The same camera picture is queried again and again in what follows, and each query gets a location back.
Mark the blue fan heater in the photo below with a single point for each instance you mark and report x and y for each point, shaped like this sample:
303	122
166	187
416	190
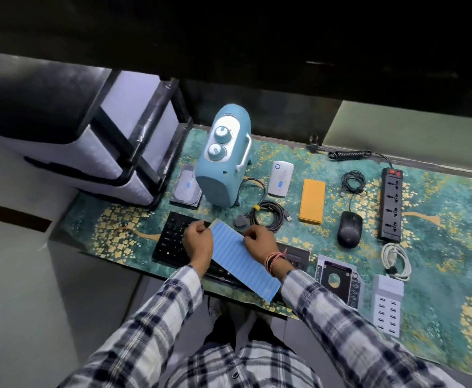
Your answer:
223	157

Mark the person's left fingers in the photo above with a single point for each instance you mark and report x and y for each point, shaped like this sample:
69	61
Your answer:
195	230

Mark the grey heater plug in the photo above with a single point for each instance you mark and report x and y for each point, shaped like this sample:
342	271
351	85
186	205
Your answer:
242	222

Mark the black keyboard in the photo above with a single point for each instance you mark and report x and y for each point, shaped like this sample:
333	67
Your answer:
171	240

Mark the blue striped sheet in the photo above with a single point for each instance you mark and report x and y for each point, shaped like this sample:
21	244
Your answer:
242	260

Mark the person's left hand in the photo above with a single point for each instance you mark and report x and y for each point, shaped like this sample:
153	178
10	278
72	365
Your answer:
198	244

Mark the dark trousers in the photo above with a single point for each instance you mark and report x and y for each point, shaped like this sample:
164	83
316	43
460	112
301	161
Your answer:
236	327

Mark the black computer mouse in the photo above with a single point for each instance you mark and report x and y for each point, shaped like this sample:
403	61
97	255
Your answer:
349	230

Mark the silver drive caddy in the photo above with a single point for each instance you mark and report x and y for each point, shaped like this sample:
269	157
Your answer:
337	278

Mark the person's right forearm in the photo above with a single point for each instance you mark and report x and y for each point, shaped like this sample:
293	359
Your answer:
341	323

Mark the orange power bank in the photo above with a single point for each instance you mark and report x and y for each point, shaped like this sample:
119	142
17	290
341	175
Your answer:
312	201

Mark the silver hard disk drive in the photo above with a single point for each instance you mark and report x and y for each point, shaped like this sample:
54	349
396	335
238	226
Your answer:
186	187

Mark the green gold patterned table mat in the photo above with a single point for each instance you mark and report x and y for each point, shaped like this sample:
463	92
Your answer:
433	286

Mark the white portable router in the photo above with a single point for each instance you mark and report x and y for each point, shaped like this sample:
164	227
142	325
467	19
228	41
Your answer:
280	177

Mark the person's right fingers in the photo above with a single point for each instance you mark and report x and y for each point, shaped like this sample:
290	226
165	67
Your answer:
251	237

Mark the white multi-port usb charger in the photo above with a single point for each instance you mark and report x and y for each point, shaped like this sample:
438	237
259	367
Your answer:
387	303

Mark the black power strip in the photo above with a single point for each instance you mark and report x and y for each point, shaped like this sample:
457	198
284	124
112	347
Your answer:
391	206

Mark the plaid shirt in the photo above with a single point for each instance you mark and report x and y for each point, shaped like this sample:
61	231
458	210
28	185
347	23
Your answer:
252	367

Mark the person's left forearm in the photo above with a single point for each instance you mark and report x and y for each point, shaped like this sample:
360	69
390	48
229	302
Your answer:
155	319

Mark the person's right hand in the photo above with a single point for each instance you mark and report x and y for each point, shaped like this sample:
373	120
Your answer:
262	242

